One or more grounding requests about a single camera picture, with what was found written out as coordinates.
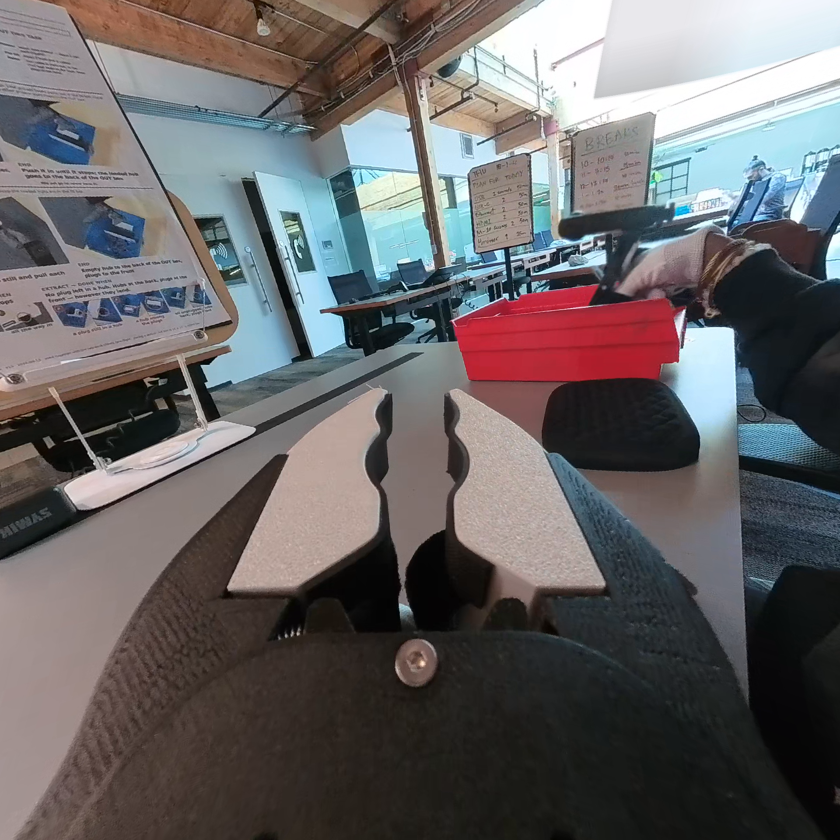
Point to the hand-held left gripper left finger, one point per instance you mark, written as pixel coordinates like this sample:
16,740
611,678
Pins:
315,505

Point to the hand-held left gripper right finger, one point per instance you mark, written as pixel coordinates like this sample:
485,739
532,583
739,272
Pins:
518,518

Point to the red plastic bin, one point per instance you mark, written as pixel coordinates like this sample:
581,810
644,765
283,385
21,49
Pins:
564,341

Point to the person's right forearm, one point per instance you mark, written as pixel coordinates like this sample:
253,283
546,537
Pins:
774,315

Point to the person's right hand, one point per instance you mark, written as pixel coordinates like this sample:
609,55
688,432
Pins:
676,262

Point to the handwritten whiteboard sign on stand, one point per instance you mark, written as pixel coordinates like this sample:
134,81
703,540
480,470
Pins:
502,203

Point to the black wrist rest pad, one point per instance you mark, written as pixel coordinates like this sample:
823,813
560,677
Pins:
620,423

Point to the clear poster stand white base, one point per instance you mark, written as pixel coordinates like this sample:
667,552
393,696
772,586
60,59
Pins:
164,453

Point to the black office chair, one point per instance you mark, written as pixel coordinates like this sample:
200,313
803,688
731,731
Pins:
787,453
420,279
361,295

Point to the wooden office desk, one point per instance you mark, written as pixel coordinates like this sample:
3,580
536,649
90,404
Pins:
394,298

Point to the white door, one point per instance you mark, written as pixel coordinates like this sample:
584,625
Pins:
282,262

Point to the wooden poster board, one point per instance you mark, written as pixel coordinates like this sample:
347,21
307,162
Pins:
98,388

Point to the black power adapter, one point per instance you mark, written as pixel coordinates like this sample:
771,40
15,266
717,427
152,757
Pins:
33,525

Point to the instruction poster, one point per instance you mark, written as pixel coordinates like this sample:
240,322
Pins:
79,164

